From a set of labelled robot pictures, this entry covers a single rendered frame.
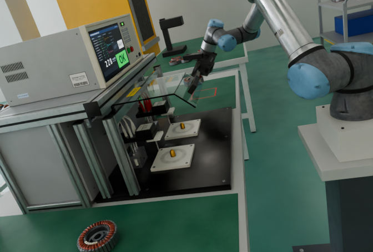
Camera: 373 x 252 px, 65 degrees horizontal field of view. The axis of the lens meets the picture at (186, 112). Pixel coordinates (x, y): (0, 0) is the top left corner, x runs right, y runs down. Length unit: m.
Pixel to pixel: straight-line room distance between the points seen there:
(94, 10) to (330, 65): 4.27
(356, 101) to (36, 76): 1.03
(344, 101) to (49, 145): 0.95
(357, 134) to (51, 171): 0.97
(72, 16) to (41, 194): 4.10
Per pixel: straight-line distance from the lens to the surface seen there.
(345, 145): 1.01
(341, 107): 1.06
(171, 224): 0.89
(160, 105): 1.29
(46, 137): 1.03
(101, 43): 1.05
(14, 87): 1.18
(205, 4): 6.30
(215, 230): 0.83
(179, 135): 1.29
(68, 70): 1.04
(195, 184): 0.97
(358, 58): 1.00
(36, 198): 1.20
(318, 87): 0.90
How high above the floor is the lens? 1.32
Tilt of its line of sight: 21 degrees down
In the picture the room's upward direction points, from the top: 15 degrees counter-clockwise
